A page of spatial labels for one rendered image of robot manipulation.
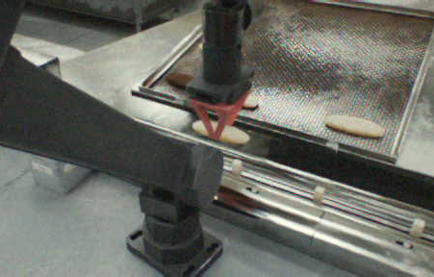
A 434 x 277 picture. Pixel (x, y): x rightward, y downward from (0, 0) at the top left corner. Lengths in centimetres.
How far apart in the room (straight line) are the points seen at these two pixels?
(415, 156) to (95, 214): 52
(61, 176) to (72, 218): 7
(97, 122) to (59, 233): 38
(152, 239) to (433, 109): 54
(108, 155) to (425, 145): 55
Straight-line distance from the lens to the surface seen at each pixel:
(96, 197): 74
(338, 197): 69
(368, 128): 76
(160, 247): 58
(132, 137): 39
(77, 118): 32
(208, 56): 60
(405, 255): 62
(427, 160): 75
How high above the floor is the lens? 130
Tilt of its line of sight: 35 degrees down
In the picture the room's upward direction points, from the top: straight up
